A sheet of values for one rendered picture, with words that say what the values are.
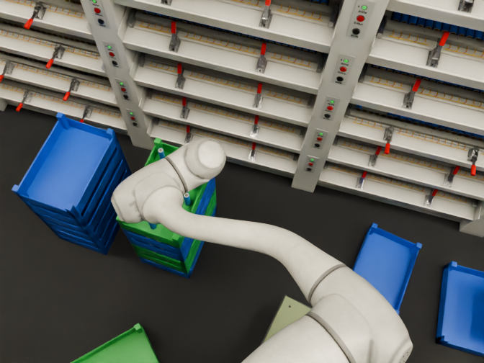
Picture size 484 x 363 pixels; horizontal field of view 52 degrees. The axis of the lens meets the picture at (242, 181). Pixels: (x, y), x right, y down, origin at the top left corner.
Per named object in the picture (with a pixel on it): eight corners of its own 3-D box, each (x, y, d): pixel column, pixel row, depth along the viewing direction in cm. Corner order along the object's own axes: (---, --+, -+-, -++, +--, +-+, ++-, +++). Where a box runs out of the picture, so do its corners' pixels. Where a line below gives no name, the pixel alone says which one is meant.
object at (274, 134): (300, 153, 181) (302, 145, 167) (145, 114, 186) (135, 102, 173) (313, 102, 184) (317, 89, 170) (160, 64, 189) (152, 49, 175)
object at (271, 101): (307, 127, 164) (311, 115, 150) (136, 84, 169) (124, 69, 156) (323, 71, 167) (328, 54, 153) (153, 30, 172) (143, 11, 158)
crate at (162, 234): (180, 248, 152) (178, 240, 144) (120, 227, 154) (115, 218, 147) (214, 166, 164) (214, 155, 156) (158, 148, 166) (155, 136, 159)
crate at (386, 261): (392, 320, 184) (398, 316, 176) (341, 296, 187) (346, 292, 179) (415, 250, 195) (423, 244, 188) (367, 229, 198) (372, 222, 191)
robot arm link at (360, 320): (352, 251, 89) (293, 294, 85) (433, 322, 77) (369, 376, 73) (353, 289, 98) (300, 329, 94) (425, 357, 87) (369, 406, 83)
